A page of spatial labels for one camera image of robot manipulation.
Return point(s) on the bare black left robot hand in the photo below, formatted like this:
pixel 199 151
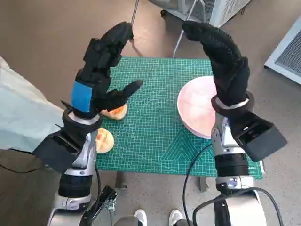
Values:
pixel 81 99

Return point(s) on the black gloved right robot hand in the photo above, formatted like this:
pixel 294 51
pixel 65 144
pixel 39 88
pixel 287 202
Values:
pixel 228 70

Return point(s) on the long striped toy bread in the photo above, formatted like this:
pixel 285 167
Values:
pixel 118 114

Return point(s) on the pink bowl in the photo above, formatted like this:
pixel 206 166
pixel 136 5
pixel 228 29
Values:
pixel 195 106

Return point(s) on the round toy bread bun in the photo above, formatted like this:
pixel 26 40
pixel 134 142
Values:
pixel 104 141

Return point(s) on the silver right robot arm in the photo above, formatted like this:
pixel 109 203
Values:
pixel 231 164

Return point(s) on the white appliance with grille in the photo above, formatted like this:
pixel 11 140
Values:
pixel 225 11

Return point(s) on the person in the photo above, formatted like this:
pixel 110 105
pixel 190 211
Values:
pixel 23 113

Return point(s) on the white framed grille panel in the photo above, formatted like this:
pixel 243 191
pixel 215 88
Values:
pixel 287 56

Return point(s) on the green cutting mat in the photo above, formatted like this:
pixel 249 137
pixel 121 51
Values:
pixel 152 117

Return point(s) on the grey chair with metal legs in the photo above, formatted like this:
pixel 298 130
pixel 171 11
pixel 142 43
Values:
pixel 164 12

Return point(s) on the grey metal table leg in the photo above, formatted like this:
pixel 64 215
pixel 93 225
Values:
pixel 121 180
pixel 203 184

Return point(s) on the black bar with metal clamp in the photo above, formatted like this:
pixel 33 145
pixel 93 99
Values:
pixel 107 195

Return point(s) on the white shoe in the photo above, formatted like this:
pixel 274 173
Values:
pixel 175 216
pixel 140 216

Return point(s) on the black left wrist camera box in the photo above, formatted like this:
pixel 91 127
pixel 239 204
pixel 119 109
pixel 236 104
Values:
pixel 56 153

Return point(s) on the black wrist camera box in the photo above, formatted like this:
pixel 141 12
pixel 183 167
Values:
pixel 56 153
pixel 258 136

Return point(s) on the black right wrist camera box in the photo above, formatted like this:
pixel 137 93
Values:
pixel 258 136

